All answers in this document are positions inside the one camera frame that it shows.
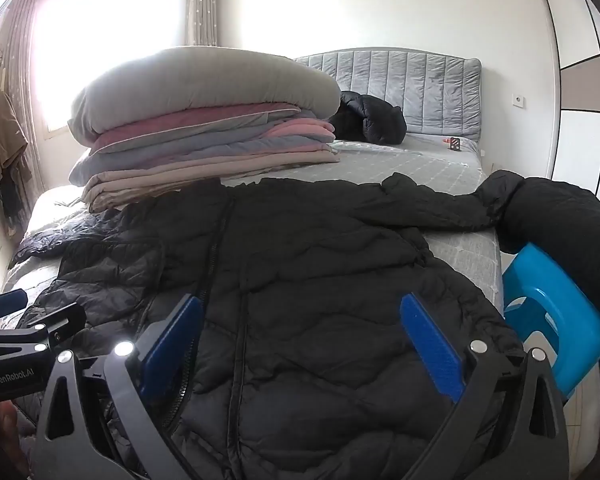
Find black puffer jacket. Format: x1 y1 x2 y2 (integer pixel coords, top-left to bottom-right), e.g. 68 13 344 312
7 172 528 480

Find mauve quilt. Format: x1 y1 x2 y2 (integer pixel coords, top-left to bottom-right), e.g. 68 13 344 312
90 102 301 155

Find grey-blue quilt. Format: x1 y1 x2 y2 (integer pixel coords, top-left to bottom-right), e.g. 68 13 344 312
69 107 333 185

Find grey padded headboard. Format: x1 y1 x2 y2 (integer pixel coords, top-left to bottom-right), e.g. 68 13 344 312
294 47 482 142

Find short grey patterned curtain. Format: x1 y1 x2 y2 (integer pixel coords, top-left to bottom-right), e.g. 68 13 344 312
186 0 220 47

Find crumpled black down jacket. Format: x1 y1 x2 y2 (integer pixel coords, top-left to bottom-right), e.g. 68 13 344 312
328 91 407 146

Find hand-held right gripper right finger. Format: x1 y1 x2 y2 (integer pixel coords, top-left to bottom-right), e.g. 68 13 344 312
400 292 570 480

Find pink blanket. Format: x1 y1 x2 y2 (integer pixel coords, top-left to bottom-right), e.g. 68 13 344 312
252 117 336 153

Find dark hanging garment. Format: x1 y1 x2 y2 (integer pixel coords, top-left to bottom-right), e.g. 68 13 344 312
0 157 33 238

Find long grey patterned curtain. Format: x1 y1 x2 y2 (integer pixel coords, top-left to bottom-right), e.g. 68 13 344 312
0 0 46 201

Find black coat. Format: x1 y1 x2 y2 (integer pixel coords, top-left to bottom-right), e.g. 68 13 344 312
480 170 600 318

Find bright window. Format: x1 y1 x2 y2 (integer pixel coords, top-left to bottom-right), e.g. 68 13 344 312
30 0 191 136

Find blue plastic stool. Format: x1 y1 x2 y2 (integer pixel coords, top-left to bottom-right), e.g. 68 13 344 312
502 242 600 401

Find beige blanket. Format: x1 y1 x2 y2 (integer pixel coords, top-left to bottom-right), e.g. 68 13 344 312
82 147 341 213

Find white and grey wardrobe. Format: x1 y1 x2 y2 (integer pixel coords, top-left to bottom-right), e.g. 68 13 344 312
535 0 600 431

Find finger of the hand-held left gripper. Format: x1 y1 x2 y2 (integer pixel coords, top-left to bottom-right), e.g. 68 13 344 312
17 304 87 350
0 289 29 328

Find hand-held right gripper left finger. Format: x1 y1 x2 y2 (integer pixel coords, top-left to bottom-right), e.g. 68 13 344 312
34 294 204 480

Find brown hanging coat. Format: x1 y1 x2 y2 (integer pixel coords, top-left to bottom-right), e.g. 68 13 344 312
0 87 31 186

